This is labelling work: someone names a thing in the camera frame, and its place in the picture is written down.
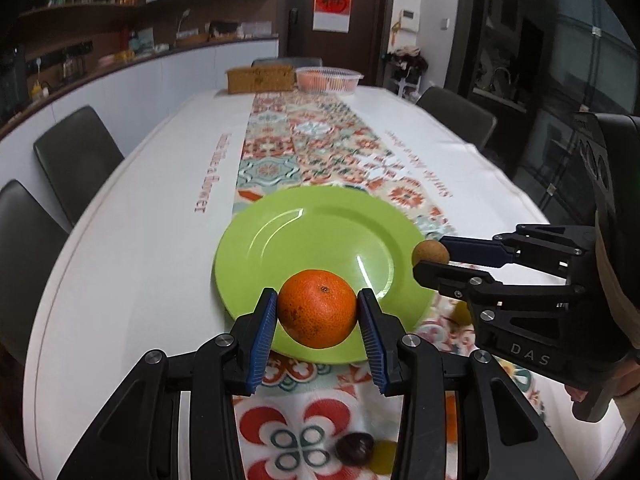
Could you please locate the green plate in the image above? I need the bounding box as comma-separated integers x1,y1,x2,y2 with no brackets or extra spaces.
214,185,440,365

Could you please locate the dark chestnut back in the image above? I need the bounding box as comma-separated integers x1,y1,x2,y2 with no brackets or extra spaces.
334,432,375,467

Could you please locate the green plum left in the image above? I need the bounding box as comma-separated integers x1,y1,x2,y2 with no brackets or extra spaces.
367,440,397,476

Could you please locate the grey chair far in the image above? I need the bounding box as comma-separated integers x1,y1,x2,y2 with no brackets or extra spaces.
34,106,124,226

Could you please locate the clear plastic fruit container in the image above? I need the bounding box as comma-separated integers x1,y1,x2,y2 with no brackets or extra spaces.
295,66,363,96

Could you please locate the grey chair right side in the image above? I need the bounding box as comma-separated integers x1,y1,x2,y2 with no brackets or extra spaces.
416,86,497,151

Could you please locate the grey chair table end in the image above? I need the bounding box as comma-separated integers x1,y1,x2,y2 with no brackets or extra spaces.
252,56,323,68

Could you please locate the brown longan front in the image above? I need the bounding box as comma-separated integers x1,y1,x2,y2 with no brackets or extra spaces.
411,240,450,266

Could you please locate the right hand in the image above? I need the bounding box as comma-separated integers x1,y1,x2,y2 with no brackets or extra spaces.
564,350,640,402

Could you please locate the large orange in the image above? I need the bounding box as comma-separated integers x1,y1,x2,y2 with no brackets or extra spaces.
278,270,357,349

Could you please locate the orange tangerine centre back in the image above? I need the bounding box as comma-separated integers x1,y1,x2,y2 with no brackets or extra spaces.
445,391,458,444

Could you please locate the patterned table runner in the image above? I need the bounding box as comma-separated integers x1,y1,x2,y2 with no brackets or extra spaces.
233,87,542,479

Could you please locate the grey chair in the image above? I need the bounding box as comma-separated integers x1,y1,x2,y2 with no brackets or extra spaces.
34,106,124,226
0,180,67,364
416,86,497,151

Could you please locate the grey chair near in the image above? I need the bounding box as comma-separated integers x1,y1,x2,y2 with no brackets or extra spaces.
0,180,67,364

